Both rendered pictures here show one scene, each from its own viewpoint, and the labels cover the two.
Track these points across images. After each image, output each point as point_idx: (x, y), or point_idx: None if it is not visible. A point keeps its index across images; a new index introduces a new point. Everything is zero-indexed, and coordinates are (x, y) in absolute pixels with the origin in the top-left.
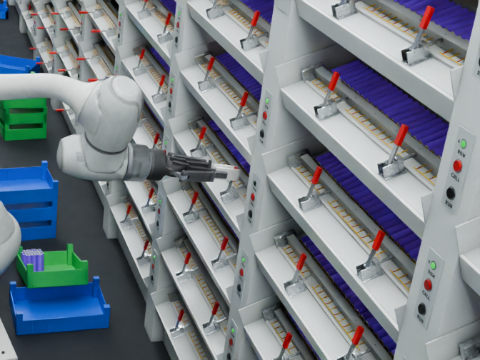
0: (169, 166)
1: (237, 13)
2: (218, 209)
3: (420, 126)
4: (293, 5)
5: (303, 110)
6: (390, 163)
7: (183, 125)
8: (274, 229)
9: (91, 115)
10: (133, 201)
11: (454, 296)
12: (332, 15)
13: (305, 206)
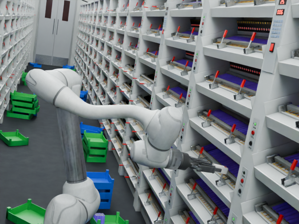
0: (191, 162)
1: (225, 86)
2: (207, 193)
3: None
4: (276, 67)
5: (286, 125)
6: None
7: (188, 148)
8: (255, 201)
9: (154, 126)
10: (153, 190)
11: None
12: None
13: (286, 183)
